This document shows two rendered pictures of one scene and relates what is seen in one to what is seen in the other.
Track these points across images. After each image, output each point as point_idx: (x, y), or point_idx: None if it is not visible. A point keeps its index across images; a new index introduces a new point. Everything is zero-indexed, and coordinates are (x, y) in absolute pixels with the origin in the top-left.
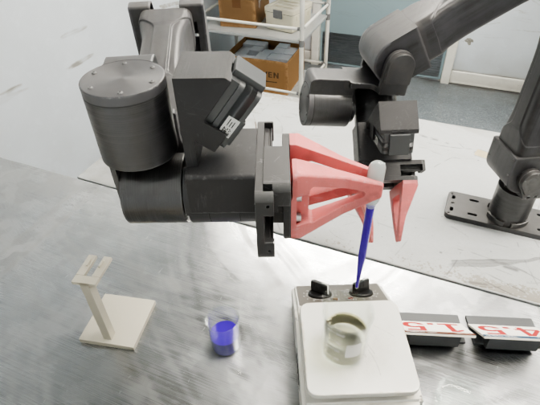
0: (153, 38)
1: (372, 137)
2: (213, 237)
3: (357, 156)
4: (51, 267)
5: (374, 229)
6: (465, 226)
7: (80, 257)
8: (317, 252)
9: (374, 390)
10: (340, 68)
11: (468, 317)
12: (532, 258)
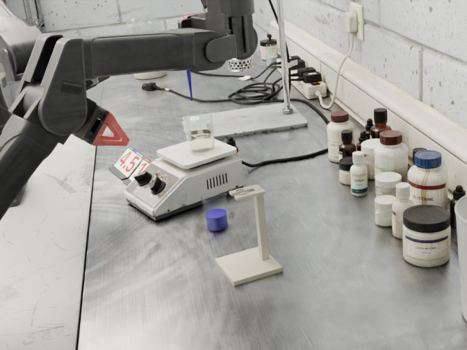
0: (121, 35)
1: (92, 82)
2: (115, 276)
3: (89, 105)
4: (238, 336)
5: (52, 221)
6: (26, 198)
7: (208, 328)
8: (98, 230)
9: (217, 140)
10: None
11: (121, 178)
12: (50, 177)
